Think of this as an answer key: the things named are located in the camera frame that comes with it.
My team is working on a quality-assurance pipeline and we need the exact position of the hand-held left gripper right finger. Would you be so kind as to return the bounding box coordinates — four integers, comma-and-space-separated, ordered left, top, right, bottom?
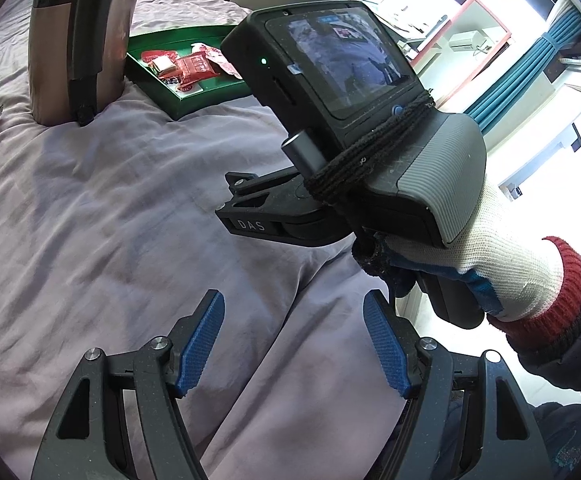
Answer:
363, 289, 551, 480

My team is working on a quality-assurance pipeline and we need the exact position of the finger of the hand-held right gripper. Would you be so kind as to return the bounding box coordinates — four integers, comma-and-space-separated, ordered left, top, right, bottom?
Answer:
225, 165, 304, 200

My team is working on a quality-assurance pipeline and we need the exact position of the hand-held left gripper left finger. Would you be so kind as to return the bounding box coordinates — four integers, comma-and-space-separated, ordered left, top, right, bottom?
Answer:
30, 289, 226, 480

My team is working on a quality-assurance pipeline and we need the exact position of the green cardboard box tray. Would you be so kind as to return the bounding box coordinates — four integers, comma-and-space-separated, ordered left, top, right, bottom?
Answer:
124, 24, 254, 121

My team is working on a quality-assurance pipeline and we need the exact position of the long red white snack packet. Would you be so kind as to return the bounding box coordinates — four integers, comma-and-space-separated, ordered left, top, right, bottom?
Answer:
140, 49, 202, 95

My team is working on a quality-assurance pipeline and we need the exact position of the person's right forearm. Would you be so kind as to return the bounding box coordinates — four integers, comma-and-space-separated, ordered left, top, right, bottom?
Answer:
505, 255, 581, 403

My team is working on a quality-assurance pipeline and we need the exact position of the person's right hand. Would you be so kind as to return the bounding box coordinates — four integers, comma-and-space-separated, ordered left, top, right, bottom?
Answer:
353, 180, 581, 346

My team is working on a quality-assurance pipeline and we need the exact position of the purple bed sheet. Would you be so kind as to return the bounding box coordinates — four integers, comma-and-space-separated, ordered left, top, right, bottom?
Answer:
0, 0, 406, 480

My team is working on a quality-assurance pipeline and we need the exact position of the white air conditioner unit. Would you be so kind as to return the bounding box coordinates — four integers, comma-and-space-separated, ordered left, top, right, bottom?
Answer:
448, 30, 489, 51

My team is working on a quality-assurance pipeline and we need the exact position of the brown and black electric kettle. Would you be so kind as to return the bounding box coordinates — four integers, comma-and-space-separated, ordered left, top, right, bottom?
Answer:
29, 0, 131, 128

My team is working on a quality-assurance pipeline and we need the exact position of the long teal curtain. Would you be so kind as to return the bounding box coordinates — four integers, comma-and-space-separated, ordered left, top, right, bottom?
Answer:
463, 0, 581, 136

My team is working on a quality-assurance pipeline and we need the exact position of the person's dark clothing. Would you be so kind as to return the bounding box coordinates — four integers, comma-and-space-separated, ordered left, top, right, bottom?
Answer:
438, 395, 581, 480

